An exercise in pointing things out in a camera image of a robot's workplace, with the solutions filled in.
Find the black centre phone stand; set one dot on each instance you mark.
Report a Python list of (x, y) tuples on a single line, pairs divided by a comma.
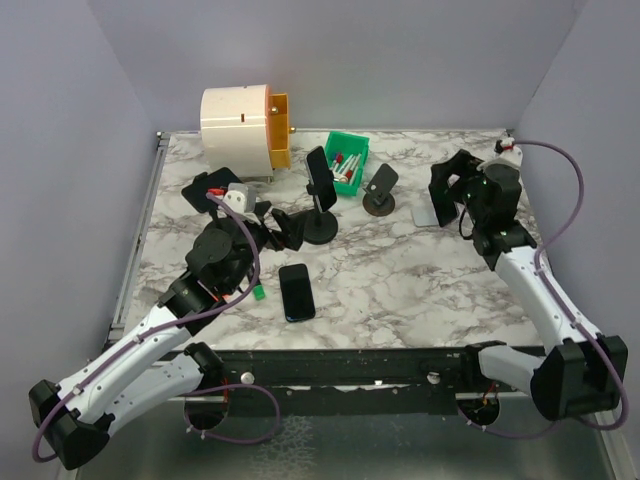
[(321, 225)]

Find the green plastic bin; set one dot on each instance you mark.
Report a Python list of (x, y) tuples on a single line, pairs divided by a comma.
[(347, 155)]

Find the white folding phone stand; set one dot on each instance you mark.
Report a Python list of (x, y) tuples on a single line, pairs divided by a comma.
[(425, 216)]

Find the phone on centre stand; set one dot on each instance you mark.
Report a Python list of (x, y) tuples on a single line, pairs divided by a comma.
[(321, 179)]

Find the black front mounting rail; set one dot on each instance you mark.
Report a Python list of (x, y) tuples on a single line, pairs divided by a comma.
[(347, 381)]

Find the green highlighter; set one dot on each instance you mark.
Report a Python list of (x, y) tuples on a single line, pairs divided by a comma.
[(259, 293)]

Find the markers in green bin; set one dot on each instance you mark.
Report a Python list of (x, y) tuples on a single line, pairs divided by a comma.
[(344, 169)]

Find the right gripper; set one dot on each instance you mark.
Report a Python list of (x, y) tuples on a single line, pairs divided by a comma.
[(462, 164)]

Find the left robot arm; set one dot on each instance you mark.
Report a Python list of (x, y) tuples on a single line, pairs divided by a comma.
[(158, 358)]

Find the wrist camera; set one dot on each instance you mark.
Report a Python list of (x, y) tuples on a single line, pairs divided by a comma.
[(242, 199), (506, 152)]

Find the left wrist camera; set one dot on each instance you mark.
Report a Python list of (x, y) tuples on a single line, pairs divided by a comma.
[(242, 199)]

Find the black phone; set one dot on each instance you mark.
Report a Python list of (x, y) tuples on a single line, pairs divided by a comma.
[(296, 292)]

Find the black left phone stand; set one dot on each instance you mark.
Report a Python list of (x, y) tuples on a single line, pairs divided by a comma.
[(216, 184)]

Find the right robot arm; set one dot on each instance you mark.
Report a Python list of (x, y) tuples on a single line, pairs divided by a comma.
[(582, 370)]

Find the brown base phone stand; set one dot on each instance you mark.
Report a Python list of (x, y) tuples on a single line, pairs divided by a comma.
[(378, 200)]

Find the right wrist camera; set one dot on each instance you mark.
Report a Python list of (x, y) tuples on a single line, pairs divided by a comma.
[(506, 152)]

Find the black phone stand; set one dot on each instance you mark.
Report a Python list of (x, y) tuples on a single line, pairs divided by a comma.
[(321, 225), (216, 184)]

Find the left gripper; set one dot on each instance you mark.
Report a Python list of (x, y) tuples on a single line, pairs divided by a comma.
[(291, 230)]

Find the orange drawer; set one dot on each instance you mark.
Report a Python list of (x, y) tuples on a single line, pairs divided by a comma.
[(279, 131)]

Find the white round drawer cabinet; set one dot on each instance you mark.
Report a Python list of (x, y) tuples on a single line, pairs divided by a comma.
[(234, 130)]

